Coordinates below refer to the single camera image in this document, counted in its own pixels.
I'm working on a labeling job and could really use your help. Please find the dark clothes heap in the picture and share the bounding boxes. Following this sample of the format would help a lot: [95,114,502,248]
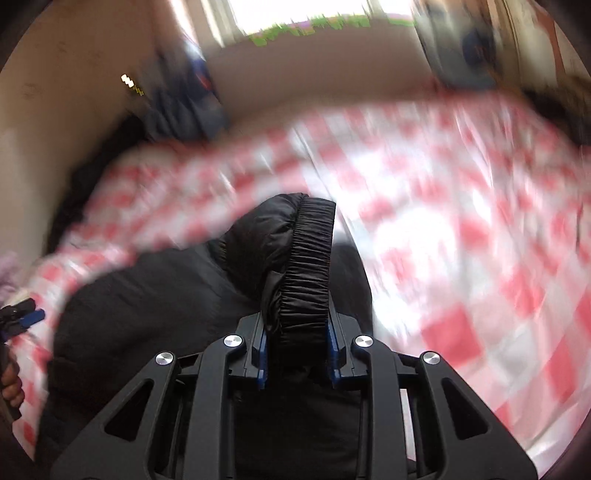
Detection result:
[522,88,591,148]

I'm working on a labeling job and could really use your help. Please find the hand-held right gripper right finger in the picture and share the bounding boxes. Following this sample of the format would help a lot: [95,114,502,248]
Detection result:
[325,311,539,480]

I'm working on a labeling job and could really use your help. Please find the bright window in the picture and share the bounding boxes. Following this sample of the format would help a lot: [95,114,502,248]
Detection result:
[171,0,416,47]

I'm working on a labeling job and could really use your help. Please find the white wall socket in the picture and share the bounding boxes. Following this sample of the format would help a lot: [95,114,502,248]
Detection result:
[119,73,146,99]

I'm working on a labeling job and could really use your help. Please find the person's left hand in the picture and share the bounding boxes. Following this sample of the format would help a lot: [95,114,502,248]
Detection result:
[0,355,26,409]

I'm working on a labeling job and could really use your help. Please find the black garment pile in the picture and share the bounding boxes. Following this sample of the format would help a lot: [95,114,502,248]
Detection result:
[51,113,153,250]

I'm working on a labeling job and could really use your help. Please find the blue patterned curtain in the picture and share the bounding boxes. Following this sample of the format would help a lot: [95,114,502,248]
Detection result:
[416,0,513,90]
[148,32,232,139]

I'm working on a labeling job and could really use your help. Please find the beige headboard panel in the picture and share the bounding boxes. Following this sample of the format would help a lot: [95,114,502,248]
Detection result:
[203,18,444,134]

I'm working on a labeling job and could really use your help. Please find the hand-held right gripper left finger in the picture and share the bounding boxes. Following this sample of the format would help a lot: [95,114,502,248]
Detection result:
[48,311,269,480]

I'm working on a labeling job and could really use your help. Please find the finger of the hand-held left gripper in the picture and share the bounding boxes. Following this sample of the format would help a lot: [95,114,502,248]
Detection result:
[0,298,46,325]
[0,319,34,343]

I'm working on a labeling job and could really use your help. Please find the pink checkered bed cover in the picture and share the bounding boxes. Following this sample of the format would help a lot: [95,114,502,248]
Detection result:
[9,92,591,467]

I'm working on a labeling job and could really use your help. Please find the black puffer jacket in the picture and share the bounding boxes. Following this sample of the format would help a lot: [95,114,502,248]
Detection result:
[34,193,375,480]

